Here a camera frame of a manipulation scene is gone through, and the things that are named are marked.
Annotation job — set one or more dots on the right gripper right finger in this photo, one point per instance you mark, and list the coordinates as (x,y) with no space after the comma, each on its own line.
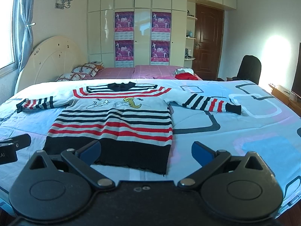
(212,162)

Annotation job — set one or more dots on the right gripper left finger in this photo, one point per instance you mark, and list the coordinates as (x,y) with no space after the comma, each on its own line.
(80,161)

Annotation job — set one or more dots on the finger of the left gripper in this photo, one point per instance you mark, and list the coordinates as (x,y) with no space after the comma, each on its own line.
(21,141)

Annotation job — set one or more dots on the striped knit child sweater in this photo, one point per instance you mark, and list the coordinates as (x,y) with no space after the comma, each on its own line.
(131,121)

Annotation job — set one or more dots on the near patterned pillow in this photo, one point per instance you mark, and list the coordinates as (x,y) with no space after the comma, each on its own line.
(70,77)

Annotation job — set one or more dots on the patterned pillow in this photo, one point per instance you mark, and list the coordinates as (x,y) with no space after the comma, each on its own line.
(90,69)
(70,77)

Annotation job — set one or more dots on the bright window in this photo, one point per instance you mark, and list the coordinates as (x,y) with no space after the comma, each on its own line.
(8,48)

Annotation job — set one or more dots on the red garment on bed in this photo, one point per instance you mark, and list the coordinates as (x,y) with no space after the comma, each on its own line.
(186,76)

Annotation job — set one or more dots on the far patterned pillow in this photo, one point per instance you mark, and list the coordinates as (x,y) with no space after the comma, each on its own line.
(90,69)

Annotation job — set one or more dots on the cream rounded headboard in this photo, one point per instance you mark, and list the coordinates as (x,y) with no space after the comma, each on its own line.
(50,59)

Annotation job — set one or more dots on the black white patterned garment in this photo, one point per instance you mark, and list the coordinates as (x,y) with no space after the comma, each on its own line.
(183,70)

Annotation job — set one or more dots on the black office chair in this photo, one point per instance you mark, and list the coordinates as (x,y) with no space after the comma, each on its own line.
(250,69)

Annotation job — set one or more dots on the wooden tv cabinet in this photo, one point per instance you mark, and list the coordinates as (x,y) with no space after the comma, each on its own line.
(286,97)

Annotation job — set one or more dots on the pink checkered bedspread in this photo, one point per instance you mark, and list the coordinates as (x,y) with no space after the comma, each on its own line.
(137,72)

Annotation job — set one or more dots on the black television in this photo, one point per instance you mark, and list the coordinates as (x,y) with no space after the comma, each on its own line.
(296,87)

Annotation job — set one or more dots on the lower left purple poster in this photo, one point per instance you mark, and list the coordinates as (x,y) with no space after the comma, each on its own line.
(124,53)

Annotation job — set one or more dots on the purple poster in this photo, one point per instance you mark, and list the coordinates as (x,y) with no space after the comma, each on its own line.
(161,26)
(124,53)
(124,25)
(160,52)

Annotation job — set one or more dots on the lower right purple poster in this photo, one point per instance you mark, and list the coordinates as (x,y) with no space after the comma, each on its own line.
(160,52)

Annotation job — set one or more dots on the brown wooden door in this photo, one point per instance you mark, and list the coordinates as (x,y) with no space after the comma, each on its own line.
(208,41)

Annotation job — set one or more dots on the white corner shelves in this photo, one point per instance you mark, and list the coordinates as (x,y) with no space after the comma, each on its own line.
(190,34)

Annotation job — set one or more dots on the cream glossy wardrobe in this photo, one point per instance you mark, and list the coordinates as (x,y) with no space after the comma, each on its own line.
(101,19)

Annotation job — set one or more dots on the upper left purple poster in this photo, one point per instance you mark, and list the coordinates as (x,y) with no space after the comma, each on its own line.
(124,25)

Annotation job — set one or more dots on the upper right purple poster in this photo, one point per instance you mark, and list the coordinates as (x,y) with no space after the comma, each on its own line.
(161,26)

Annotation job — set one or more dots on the blue curtain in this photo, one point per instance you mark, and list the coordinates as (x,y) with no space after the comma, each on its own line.
(25,34)

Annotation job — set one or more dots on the wall sconce lamp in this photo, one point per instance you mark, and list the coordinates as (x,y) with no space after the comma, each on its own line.
(64,4)

